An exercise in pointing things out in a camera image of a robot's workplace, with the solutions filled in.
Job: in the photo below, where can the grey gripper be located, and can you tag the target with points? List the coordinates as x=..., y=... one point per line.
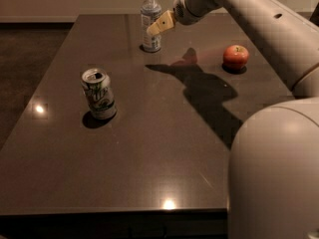
x=186, y=8

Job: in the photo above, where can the blue plastic water bottle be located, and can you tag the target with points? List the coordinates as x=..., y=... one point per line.
x=150, y=12

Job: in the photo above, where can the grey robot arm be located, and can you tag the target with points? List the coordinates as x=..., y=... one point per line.
x=273, y=171

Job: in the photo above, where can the red apple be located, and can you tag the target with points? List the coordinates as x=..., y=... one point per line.
x=235, y=57

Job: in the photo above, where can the green white soda can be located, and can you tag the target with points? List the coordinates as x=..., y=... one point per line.
x=97, y=88

